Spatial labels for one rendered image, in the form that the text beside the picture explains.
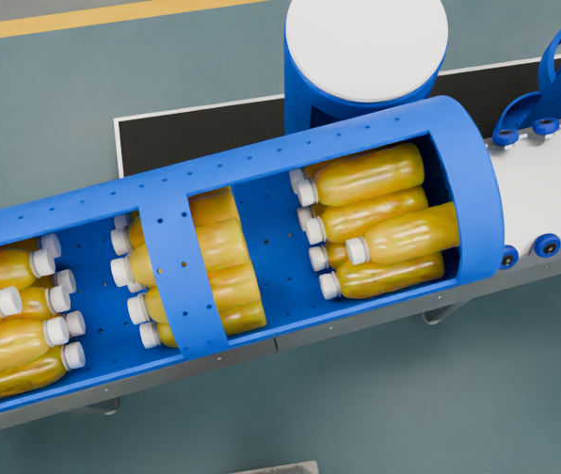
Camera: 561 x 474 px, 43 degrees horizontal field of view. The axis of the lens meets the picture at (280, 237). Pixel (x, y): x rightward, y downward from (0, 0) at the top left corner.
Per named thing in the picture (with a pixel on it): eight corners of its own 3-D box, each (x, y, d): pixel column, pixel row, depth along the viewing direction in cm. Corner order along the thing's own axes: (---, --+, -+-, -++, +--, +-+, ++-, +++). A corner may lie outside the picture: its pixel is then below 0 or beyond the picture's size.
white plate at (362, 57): (253, 12, 123) (254, 16, 124) (353, 132, 117) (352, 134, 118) (379, -71, 127) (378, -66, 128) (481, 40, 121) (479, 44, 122)
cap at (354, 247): (360, 237, 104) (348, 240, 104) (366, 262, 104) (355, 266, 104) (355, 236, 108) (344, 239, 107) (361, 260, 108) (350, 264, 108)
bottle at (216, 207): (232, 193, 103) (116, 223, 102) (244, 237, 104) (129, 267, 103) (230, 185, 109) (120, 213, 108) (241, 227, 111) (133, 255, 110)
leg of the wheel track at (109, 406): (120, 411, 207) (52, 404, 146) (102, 417, 206) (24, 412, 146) (117, 391, 208) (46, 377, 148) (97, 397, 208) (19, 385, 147)
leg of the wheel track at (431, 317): (443, 322, 213) (505, 279, 152) (424, 326, 212) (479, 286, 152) (437, 303, 214) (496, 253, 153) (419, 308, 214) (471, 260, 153)
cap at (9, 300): (1, 284, 100) (13, 280, 100) (12, 308, 102) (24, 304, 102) (-5, 297, 97) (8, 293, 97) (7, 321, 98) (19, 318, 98)
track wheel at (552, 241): (564, 235, 117) (558, 228, 119) (538, 242, 117) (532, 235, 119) (562, 256, 120) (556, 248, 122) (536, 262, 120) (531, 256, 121)
